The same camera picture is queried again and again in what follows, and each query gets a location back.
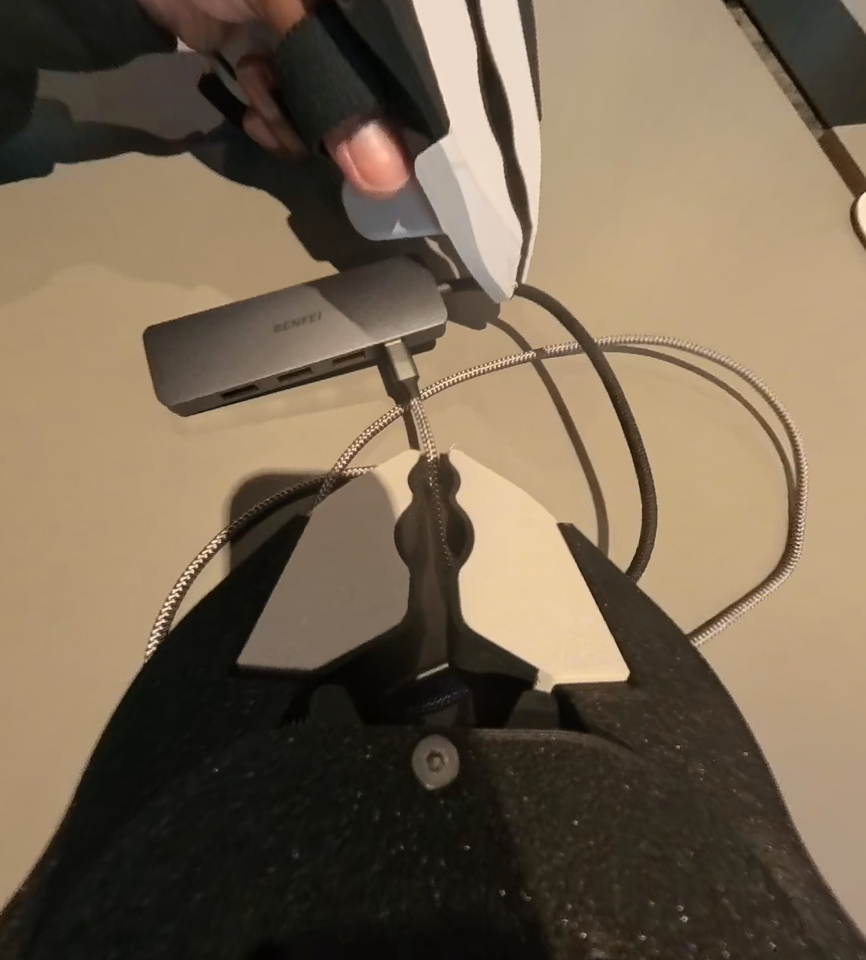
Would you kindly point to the person's left hand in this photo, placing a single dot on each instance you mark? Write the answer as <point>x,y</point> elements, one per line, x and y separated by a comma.
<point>373,157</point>

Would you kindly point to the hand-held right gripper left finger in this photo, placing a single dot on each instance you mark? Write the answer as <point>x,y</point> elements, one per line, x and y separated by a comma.
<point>343,570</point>

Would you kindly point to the grey usb hub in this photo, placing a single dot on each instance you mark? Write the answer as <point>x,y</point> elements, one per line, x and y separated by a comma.
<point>283,337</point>

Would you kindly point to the person's left forearm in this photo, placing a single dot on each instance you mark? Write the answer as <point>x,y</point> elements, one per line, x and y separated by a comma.
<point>42,82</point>

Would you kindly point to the black flat mat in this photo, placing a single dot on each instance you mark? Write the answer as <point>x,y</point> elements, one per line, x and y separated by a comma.
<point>830,52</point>

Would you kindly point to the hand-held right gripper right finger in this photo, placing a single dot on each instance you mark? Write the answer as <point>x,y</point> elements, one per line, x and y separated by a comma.
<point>530,585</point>

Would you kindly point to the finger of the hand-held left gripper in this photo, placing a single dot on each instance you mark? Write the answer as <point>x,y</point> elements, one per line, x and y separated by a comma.
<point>455,172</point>
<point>529,112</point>

